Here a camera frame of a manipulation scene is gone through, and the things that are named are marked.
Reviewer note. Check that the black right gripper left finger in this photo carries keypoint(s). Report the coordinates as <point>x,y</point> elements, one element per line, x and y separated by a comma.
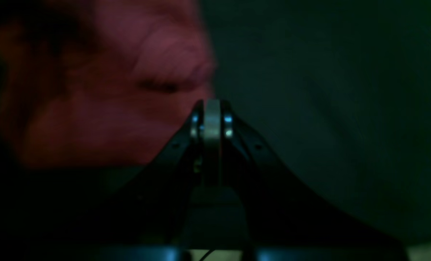
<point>142,221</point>

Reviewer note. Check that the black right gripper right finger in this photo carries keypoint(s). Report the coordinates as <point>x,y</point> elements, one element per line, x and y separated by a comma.
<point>286,219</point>

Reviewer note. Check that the dark red long-sleeve shirt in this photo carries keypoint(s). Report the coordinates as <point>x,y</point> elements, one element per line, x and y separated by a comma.
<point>99,82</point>

